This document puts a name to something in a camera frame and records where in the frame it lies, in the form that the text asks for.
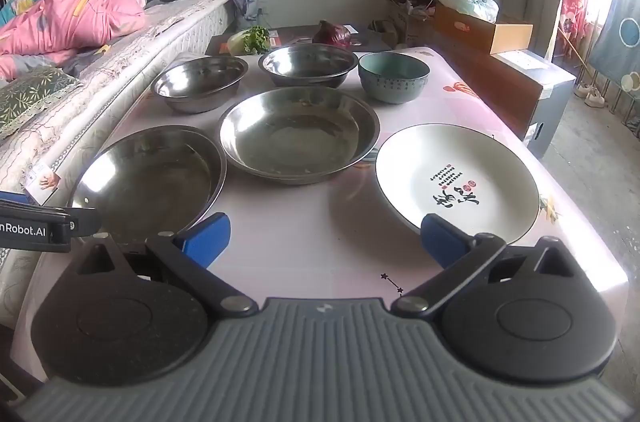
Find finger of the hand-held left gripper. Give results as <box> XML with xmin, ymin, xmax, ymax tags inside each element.
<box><xmin>0</xmin><ymin>191</ymin><xmax>71</xmax><ymax>220</ymax></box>

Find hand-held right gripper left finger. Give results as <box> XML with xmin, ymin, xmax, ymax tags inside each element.
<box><xmin>75</xmin><ymin>212</ymin><xmax>258</xmax><ymax>318</ymax></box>

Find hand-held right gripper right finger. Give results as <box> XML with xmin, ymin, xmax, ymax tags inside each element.
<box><xmin>391</xmin><ymin>213</ymin><xmax>579</xmax><ymax>318</ymax></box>

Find shallow steel plate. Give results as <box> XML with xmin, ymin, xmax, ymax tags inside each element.
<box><xmin>67</xmin><ymin>125</ymin><xmax>228</xmax><ymax>244</ymax></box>

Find teal ceramic bowl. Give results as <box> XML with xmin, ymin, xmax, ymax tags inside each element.
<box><xmin>358</xmin><ymin>52</ymin><xmax>431</xmax><ymax>105</ymax></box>

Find steel bowl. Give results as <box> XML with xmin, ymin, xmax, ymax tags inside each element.
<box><xmin>258</xmin><ymin>44</ymin><xmax>358</xmax><ymax>90</ymax></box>
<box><xmin>151</xmin><ymin>56</ymin><xmax>249</xmax><ymax>113</ymax></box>

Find white mattress label card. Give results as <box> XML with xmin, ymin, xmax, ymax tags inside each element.
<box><xmin>24</xmin><ymin>163</ymin><xmax>64</xmax><ymax>206</ymax></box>

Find white ceramic plate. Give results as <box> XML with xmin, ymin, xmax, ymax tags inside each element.
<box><xmin>375</xmin><ymin>123</ymin><xmax>541</xmax><ymax>236</ymax></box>

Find green patterned pillow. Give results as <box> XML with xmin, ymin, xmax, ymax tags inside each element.
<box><xmin>0</xmin><ymin>66</ymin><xmax>84</xmax><ymax>141</ymax></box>

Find pink patterned tablecloth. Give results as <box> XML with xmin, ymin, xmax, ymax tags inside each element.
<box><xmin>10</xmin><ymin>46</ymin><xmax>629</xmax><ymax>383</ymax></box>

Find large deep steel plate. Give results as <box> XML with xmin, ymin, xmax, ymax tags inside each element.
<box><xmin>219</xmin><ymin>88</ymin><xmax>381</xmax><ymax>186</ymax></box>

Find brown wooden cabinet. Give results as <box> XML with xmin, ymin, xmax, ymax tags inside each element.
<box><xmin>432</xmin><ymin>31</ymin><xmax>546</xmax><ymax>144</ymax></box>

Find grey box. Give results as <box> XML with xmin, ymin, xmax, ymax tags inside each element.
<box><xmin>492</xmin><ymin>50</ymin><xmax>577</xmax><ymax>159</ymax></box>

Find white quilted mattress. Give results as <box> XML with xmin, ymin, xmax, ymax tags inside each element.
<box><xmin>0</xmin><ymin>0</ymin><xmax>236</xmax><ymax>323</ymax></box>

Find pink floral quilt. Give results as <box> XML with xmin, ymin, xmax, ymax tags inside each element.
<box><xmin>0</xmin><ymin>0</ymin><xmax>147</xmax><ymax>81</ymax></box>

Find napa cabbage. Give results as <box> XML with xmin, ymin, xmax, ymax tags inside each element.
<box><xmin>227</xmin><ymin>26</ymin><xmax>271</xmax><ymax>56</ymax></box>

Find white shoes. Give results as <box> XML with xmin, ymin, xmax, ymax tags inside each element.
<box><xmin>574</xmin><ymin>83</ymin><xmax>607</xmax><ymax>108</ymax></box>

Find open brown cardboard box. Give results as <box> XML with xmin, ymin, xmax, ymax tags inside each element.
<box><xmin>433</xmin><ymin>5</ymin><xmax>534</xmax><ymax>55</ymax></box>

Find pale green bag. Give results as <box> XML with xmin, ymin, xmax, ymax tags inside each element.
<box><xmin>369</xmin><ymin>18</ymin><xmax>401</xmax><ymax>49</ymax></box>

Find dark printed cardboard box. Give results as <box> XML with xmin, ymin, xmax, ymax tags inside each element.
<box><xmin>205</xmin><ymin>24</ymin><xmax>397</xmax><ymax>57</ymax></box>

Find wooden broom stick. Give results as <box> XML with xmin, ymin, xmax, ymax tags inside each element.
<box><xmin>556</xmin><ymin>26</ymin><xmax>597</xmax><ymax>79</ymax></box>

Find red onion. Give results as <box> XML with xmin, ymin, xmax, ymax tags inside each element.
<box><xmin>312</xmin><ymin>20</ymin><xmax>353</xmax><ymax>49</ymax></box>

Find white plastic bag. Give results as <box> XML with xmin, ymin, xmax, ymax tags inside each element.
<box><xmin>439</xmin><ymin>0</ymin><xmax>500</xmax><ymax>24</ymax></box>

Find blue cloth with circles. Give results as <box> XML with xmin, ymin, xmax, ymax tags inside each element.
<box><xmin>590</xmin><ymin>0</ymin><xmax>640</xmax><ymax>79</ymax></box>

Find pink floral curtain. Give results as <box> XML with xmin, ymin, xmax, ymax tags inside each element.
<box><xmin>560</xmin><ymin>0</ymin><xmax>602</xmax><ymax>59</ymax></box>

